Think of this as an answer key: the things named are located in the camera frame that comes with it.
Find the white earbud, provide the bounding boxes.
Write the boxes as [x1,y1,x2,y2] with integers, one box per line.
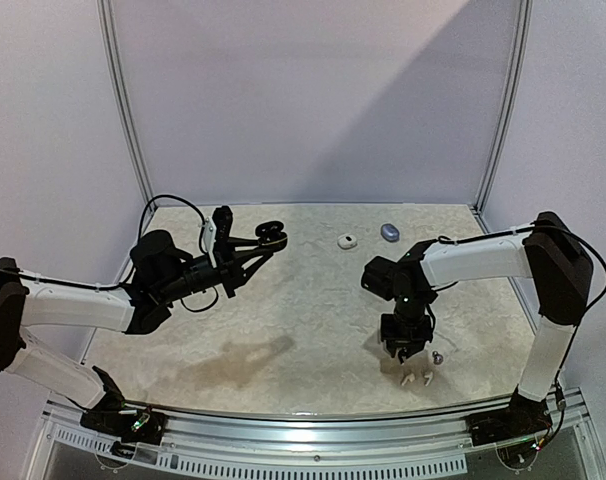
[423,371,434,386]
[400,373,416,386]

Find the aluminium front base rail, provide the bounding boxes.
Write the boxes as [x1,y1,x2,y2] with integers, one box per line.
[26,389,606,479]

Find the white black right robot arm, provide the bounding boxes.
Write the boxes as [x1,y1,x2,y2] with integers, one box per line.
[361,212,594,446]

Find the blue-grey earbud charging case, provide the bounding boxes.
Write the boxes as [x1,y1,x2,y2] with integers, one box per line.
[380,223,400,243]

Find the purple earbud right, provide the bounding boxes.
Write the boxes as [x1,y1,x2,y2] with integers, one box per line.
[432,351,444,365]

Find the aluminium right corner post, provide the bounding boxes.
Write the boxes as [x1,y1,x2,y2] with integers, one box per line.
[472,0,533,216]

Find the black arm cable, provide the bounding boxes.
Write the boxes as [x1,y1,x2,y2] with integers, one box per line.
[0,194,209,291]
[435,222,606,314]

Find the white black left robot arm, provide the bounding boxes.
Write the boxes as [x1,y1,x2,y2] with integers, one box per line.
[0,221,287,445]

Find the aluminium left corner post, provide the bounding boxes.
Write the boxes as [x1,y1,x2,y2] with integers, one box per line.
[97,0,154,202]

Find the white earbud right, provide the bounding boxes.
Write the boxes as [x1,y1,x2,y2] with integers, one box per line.
[423,371,434,386]

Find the white earbud charging case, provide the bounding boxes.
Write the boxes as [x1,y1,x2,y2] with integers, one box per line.
[337,234,358,250]

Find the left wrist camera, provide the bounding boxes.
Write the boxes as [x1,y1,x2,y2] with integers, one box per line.
[202,205,233,268]

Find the black gold earbud charging case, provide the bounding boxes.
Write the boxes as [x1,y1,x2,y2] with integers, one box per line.
[255,220,288,251]

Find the white earbud left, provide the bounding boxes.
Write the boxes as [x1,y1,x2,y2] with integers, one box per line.
[400,373,416,386]

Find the aluminium back wall rail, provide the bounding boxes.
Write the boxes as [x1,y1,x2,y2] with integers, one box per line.
[152,200,477,207]

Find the aluminium corner post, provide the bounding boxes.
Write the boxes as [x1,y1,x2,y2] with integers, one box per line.
[97,0,154,202]
[472,0,533,216]

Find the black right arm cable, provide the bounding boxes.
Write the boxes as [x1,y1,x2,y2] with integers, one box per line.
[435,222,606,314]

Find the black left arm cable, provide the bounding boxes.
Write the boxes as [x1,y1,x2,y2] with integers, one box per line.
[0,194,209,291]

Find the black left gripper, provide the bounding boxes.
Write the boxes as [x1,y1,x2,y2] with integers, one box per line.
[158,237,272,305]

